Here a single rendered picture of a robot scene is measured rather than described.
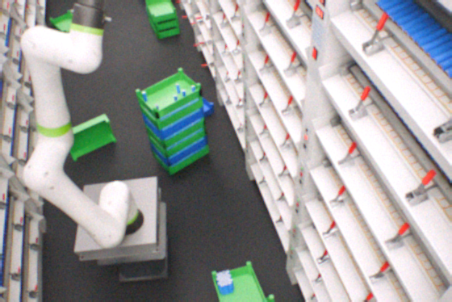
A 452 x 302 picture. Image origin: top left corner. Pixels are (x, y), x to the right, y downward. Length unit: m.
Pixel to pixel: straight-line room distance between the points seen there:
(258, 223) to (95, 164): 1.13
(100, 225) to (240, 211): 0.98
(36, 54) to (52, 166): 0.41
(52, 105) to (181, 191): 1.28
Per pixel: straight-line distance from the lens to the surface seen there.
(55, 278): 2.50
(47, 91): 1.47
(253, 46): 1.94
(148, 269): 2.25
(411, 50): 0.94
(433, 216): 0.96
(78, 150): 3.00
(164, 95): 2.46
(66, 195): 1.62
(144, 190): 2.16
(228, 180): 2.61
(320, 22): 1.14
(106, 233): 1.77
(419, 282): 1.10
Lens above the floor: 2.06
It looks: 48 degrees down
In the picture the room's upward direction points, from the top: 4 degrees counter-clockwise
